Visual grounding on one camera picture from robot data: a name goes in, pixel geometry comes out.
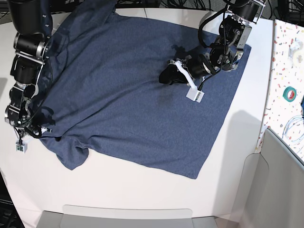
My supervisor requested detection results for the coiled grey cable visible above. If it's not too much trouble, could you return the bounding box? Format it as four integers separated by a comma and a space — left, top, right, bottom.
282, 114, 304, 145

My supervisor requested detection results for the terrazzo pattern side table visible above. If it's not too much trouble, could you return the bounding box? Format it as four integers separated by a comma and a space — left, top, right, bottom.
256, 19, 304, 159

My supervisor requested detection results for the grey bin right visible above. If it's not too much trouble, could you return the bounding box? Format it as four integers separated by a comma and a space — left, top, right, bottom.
227, 129, 304, 228

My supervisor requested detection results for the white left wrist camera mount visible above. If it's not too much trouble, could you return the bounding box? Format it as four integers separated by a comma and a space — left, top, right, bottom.
168, 60, 204, 103

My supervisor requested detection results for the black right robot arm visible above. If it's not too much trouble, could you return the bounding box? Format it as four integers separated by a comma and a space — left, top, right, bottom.
5, 0, 52, 139

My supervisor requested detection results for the dark blue t-shirt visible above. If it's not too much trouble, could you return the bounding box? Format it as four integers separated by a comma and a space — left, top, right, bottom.
32, 0, 251, 179

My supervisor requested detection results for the dark blue cloth at edge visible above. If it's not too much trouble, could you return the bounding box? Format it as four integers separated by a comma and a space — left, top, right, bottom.
301, 97, 304, 116

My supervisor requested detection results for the grey bin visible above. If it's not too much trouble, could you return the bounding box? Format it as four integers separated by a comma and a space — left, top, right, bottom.
37, 205, 217, 228
227, 129, 304, 228

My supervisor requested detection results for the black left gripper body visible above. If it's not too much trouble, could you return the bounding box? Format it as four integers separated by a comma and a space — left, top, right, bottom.
182, 54, 216, 79

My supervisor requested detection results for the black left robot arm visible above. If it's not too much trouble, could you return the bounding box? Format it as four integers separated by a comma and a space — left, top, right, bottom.
159, 0, 265, 85

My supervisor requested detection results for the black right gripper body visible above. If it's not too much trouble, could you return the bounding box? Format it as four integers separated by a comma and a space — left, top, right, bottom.
14, 120, 48, 139

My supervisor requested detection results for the green tape roll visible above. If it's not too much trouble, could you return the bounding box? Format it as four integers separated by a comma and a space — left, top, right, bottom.
283, 86, 297, 102

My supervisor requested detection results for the grey bin bottom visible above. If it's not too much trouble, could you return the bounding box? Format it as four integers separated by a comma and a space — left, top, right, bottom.
37, 205, 217, 228

